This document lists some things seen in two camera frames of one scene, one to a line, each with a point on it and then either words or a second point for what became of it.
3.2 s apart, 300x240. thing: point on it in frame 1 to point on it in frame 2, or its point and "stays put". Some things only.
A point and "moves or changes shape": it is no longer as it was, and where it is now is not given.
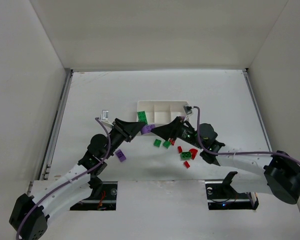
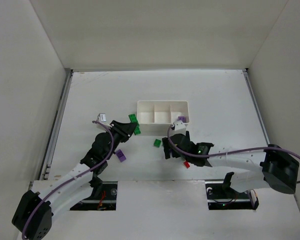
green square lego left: (157, 142) stays put
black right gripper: (176, 126) to (175, 144)
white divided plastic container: (157, 112) stays put
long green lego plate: (142, 117) to (133, 119)
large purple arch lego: (120, 155) stays put
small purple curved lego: (147, 128) moves or changes shape
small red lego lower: (186, 164) stays put
